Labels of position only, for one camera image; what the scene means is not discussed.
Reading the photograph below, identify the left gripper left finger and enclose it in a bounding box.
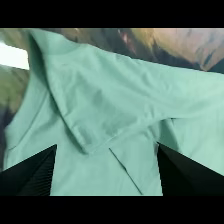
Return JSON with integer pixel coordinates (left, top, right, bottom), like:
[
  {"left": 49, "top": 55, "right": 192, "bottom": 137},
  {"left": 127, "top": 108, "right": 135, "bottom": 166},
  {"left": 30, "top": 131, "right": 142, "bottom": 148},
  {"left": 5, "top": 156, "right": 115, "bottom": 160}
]
[{"left": 0, "top": 143, "right": 58, "bottom": 197}]

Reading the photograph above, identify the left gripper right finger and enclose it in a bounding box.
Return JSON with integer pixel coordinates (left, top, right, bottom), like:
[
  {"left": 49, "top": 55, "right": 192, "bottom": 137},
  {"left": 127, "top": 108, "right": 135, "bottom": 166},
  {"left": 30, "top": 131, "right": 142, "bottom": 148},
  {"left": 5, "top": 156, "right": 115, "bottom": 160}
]
[{"left": 156, "top": 142, "right": 224, "bottom": 197}]

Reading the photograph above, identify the light green T-shirt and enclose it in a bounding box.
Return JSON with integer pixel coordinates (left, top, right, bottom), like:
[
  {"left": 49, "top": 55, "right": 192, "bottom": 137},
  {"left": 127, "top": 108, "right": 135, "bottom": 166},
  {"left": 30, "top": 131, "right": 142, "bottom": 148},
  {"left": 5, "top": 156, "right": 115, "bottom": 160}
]
[{"left": 2, "top": 28, "right": 224, "bottom": 197}]

